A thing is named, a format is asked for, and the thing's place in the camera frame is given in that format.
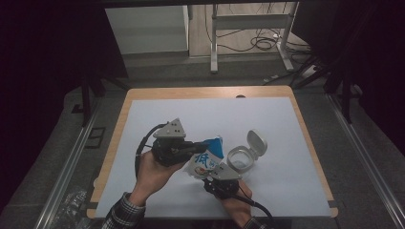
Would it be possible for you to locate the blue and white pouch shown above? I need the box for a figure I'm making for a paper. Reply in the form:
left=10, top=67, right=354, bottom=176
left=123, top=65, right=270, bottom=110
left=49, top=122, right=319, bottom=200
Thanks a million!
left=182, top=135, right=225, bottom=181

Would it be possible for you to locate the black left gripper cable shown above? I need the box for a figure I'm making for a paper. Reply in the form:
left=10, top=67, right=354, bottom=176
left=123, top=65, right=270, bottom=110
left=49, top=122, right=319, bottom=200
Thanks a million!
left=134, top=122, right=169, bottom=179

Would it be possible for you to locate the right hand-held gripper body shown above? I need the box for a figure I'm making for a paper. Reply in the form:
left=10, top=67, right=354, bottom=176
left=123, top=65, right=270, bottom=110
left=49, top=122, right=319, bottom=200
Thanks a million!
left=203, top=162, right=243, bottom=201

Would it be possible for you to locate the aluminium rail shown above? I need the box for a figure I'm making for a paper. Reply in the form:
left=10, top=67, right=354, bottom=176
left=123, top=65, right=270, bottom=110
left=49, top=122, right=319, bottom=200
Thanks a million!
left=33, top=97, right=103, bottom=229
left=327, top=94, right=405, bottom=229

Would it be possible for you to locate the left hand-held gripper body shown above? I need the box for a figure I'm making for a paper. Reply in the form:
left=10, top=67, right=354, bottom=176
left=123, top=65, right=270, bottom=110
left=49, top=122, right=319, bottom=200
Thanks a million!
left=151, top=117, right=193, bottom=167

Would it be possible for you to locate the clear plastic bag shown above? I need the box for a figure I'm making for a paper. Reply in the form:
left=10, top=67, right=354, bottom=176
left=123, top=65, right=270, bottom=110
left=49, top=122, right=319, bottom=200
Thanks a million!
left=53, top=188, right=89, bottom=229

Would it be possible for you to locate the white metal desk frame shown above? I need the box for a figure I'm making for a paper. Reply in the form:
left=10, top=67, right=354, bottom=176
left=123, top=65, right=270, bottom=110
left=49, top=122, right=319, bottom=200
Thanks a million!
left=209, top=2, right=299, bottom=74

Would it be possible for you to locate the white cabinet panel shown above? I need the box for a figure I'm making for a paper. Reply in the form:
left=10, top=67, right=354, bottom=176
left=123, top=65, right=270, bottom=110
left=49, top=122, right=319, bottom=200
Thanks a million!
left=104, top=5, right=191, bottom=55

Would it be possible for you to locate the white power strip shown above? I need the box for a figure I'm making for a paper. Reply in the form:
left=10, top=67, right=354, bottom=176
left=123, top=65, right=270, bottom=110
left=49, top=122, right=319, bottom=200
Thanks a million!
left=300, top=64, right=318, bottom=79

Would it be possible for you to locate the tangle of black floor cables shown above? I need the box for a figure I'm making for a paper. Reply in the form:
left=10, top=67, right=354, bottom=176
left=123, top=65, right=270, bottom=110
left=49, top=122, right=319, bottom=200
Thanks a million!
left=219, top=28, right=311, bottom=55

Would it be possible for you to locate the clear jar with flip lid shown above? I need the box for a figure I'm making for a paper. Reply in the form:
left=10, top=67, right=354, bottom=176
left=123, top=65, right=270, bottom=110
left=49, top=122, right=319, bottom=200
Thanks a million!
left=225, top=129, right=268, bottom=175

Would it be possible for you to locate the person's right hand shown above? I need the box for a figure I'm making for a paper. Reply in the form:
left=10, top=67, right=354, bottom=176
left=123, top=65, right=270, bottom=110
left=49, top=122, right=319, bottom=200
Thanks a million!
left=219, top=180, right=253, bottom=229

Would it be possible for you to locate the person's left hand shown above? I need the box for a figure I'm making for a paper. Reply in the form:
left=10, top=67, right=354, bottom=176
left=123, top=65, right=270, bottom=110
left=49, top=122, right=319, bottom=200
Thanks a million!
left=128, top=151, right=189, bottom=206

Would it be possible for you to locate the black metal stand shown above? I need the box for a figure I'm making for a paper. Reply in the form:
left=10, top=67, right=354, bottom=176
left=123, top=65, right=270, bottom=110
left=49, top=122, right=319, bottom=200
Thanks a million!
left=324, top=61, right=355, bottom=125
left=71, top=74, right=107, bottom=128

